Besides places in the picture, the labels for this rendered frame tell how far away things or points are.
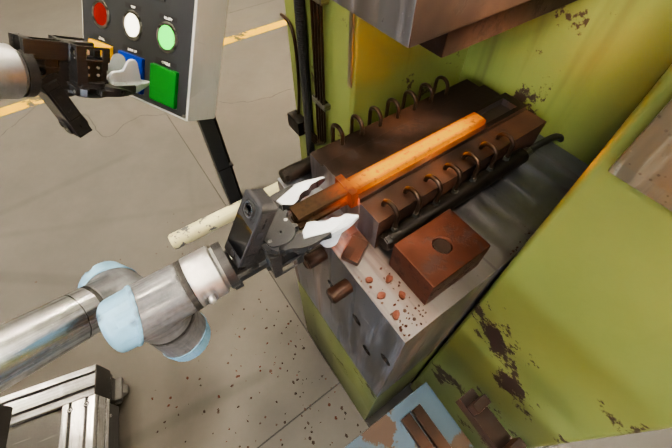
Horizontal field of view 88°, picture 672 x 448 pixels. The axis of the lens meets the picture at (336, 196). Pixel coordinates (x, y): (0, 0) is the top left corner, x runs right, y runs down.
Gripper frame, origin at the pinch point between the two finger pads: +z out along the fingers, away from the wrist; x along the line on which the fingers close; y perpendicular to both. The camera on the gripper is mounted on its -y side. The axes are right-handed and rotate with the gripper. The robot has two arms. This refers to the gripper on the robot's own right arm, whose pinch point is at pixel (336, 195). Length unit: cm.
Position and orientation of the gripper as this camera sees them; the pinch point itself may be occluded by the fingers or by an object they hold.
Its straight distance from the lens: 55.6
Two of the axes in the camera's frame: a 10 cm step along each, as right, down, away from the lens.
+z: 8.2, -4.4, 3.5
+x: 5.7, 6.4, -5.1
